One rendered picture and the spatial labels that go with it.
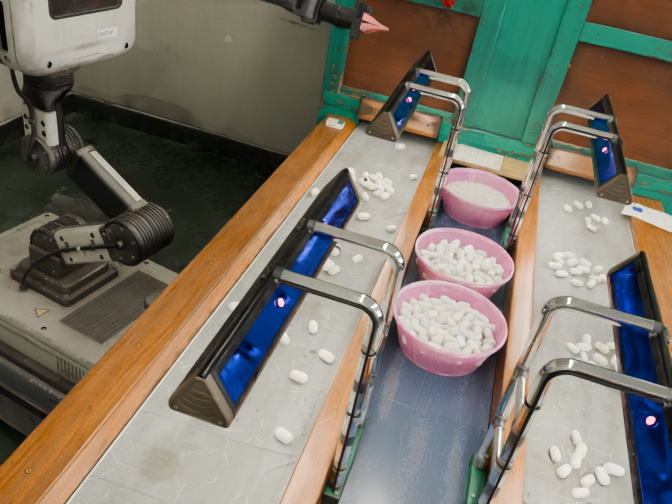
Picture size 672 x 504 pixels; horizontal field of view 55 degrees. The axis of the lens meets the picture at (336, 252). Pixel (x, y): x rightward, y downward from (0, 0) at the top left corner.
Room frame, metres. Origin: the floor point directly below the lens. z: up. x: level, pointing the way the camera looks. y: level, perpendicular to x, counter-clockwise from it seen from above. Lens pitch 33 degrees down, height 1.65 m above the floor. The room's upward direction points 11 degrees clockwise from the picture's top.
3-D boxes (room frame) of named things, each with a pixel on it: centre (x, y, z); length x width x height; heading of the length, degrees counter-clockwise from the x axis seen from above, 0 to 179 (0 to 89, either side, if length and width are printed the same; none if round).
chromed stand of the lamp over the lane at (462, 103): (1.76, -0.19, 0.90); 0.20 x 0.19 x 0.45; 169
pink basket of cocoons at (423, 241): (1.46, -0.34, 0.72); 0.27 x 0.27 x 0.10
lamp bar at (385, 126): (1.78, -0.11, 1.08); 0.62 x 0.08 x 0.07; 169
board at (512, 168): (2.11, -0.46, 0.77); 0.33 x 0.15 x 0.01; 79
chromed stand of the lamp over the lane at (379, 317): (0.80, -0.01, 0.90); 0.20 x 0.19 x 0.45; 169
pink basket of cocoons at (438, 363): (1.19, -0.29, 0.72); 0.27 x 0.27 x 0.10
